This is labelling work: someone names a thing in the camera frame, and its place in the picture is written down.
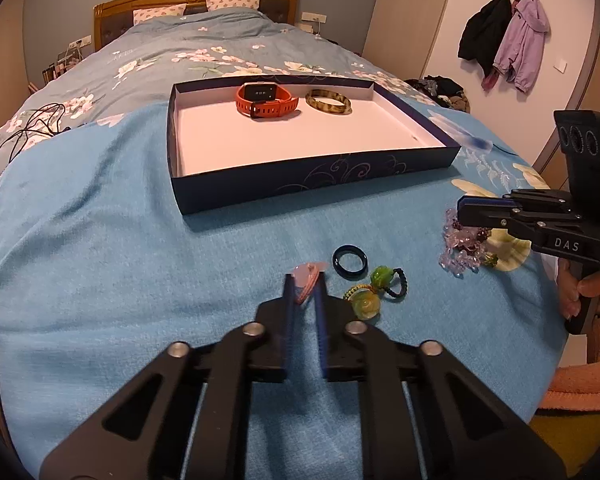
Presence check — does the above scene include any yellow printed cloth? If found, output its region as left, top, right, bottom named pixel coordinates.
left=527, top=409, right=600, bottom=476

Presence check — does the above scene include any beige wardrobe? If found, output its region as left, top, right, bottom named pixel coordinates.
left=362, top=0, right=458, bottom=68

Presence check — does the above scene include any pink translucent ring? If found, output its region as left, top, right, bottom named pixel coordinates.
left=291, top=261, right=328, bottom=306

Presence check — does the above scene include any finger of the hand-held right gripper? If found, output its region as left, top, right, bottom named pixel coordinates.
left=457, top=208, right=597, bottom=242
left=456, top=189, right=574, bottom=212

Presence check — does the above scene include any orange smartwatch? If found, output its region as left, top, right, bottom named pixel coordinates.
left=236, top=81, right=299, bottom=121

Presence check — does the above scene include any green bead black cord ring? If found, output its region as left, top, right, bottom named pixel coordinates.
left=370, top=266, right=407, bottom=301

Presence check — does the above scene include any purple crystal bead bracelet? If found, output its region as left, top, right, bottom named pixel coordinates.
left=439, top=207, right=501, bottom=278

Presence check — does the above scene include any black jacket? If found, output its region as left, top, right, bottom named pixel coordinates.
left=457, top=0, right=513, bottom=78

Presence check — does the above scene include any dark blue shallow box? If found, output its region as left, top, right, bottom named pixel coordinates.
left=166, top=75, right=462, bottom=216

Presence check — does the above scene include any blue flower print blanket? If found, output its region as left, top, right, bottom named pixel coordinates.
left=0, top=102, right=568, bottom=480

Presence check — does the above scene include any floral blue duvet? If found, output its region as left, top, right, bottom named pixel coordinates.
left=0, top=7, right=431, bottom=181

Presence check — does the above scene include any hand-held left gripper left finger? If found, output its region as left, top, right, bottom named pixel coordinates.
left=39, top=274, right=301, bottom=480

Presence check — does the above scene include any tortoiseshell bangle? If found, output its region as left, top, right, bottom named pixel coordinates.
left=305, top=89, right=352, bottom=116

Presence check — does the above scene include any person's right hand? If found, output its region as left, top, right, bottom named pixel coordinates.
left=555, top=265, right=600, bottom=321

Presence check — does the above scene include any black cable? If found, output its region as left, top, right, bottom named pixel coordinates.
left=0, top=102, right=74, bottom=201

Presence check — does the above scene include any dark blue ring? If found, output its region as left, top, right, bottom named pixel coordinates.
left=331, top=245, right=369, bottom=277

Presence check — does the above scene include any pile of dark clothes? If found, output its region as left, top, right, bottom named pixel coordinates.
left=405, top=76, right=473, bottom=113

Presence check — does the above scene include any white dotted pillow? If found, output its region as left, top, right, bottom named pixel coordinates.
left=205, top=0, right=261, bottom=11
left=132, top=4, right=187, bottom=25

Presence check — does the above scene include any wooden headboard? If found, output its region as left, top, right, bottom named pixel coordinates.
left=93, top=0, right=301, bottom=53

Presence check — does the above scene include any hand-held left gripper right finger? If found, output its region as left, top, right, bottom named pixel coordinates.
left=312, top=275, right=566, bottom=480

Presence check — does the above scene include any green bead coloured cord ring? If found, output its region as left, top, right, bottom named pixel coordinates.
left=342, top=285, right=382, bottom=322

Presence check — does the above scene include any person's pink knit garment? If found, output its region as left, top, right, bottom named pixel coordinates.
left=534, top=364, right=600, bottom=414

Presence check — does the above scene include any row of cosmetics bottles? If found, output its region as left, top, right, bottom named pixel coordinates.
left=40, top=52, right=81, bottom=86

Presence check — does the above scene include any purple jacket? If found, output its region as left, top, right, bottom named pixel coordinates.
left=481, top=0, right=551, bottom=93

